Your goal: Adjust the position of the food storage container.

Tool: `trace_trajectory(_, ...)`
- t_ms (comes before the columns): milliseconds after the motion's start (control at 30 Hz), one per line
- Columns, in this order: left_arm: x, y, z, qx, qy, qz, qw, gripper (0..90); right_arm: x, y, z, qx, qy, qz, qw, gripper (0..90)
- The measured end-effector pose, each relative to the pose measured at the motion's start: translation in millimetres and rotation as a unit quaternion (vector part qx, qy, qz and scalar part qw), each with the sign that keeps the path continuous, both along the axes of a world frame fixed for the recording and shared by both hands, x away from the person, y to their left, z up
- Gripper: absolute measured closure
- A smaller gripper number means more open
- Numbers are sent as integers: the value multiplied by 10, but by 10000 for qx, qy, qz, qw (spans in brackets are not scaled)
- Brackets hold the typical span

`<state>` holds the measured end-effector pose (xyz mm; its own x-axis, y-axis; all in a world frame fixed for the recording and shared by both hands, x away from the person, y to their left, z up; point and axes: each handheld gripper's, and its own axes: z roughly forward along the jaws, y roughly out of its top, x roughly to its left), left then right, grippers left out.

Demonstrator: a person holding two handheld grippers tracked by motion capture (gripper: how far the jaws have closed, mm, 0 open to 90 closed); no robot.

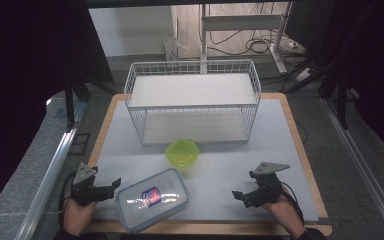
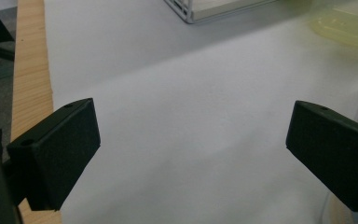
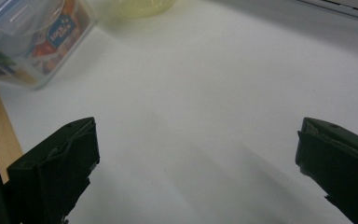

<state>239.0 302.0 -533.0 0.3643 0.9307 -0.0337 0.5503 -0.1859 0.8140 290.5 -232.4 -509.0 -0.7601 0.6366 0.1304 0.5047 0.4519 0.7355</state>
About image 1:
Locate aluminium rail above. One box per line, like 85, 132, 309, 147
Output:
322, 97, 384, 240
14, 99, 88, 240

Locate white power strip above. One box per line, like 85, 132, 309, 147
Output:
294, 67, 313, 83

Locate green round lidded container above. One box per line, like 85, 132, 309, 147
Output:
165, 138, 201, 169

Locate person's right hand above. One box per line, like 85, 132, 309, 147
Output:
262, 194, 306, 239

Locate white metal desk frame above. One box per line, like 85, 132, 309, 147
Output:
199, 2, 290, 75

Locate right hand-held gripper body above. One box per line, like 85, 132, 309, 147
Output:
248, 161, 291, 205

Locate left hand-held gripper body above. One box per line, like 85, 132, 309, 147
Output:
69, 162, 99, 207

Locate clear food box blue-rimmed lid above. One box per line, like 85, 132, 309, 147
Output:
114, 167, 191, 234

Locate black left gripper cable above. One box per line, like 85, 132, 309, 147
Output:
57, 172, 78, 225

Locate black metal stand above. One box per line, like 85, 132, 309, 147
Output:
63, 72, 117, 132
281, 58, 352, 130

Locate black floor cables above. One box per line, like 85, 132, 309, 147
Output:
209, 28, 303, 58

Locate person's left hand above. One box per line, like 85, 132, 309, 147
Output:
62, 195, 97, 236

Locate pale grey table mat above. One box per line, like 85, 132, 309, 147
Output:
93, 98, 320, 224

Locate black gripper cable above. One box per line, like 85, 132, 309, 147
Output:
279, 181, 306, 225
57, 172, 78, 225

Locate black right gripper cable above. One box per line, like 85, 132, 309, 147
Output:
279, 181, 306, 225

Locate white wire two-tier rack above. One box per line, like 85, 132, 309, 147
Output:
123, 59, 262, 147

